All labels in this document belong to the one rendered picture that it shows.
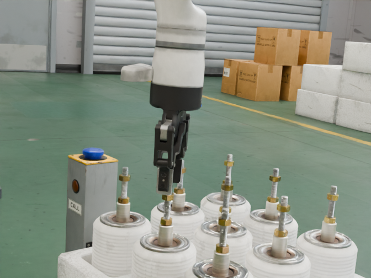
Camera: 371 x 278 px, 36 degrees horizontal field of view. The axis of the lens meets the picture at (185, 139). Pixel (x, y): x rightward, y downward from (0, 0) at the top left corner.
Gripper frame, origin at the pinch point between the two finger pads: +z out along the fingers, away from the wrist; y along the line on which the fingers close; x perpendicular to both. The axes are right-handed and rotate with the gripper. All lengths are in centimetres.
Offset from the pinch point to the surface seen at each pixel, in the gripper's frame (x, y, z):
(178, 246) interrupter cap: -2.5, -2.1, 9.4
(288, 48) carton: -14, 407, -12
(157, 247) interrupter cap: 0.4, -3.4, 9.5
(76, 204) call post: 20.8, 18.3, 12.3
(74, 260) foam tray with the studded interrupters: 15.8, 4.5, 17.0
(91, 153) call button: 18.8, 19.4, 2.3
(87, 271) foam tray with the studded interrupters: 12.3, 1.2, 17.0
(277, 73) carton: -8, 402, 10
